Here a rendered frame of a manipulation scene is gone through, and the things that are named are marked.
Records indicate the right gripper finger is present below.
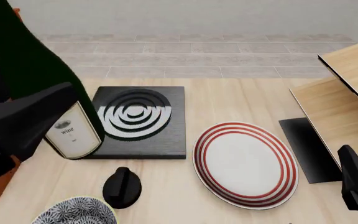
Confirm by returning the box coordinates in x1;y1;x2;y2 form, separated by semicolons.
337;144;358;191

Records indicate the dark green wine bottle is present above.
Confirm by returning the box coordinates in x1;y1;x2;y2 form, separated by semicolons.
0;0;106;161

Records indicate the pale wooden cabinet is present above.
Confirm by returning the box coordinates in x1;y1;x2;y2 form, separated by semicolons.
278;37;358;185

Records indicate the black white patterned bowl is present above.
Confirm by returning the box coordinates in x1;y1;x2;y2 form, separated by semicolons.
30;196;119;224

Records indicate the white plate with red rings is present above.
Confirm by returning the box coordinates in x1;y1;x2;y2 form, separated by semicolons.
191;121;300;210

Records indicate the round black stove knob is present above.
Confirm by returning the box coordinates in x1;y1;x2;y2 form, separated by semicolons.
102;166;143;210

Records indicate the flat black stove plate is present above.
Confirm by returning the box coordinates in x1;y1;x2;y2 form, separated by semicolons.
81;86;187;161

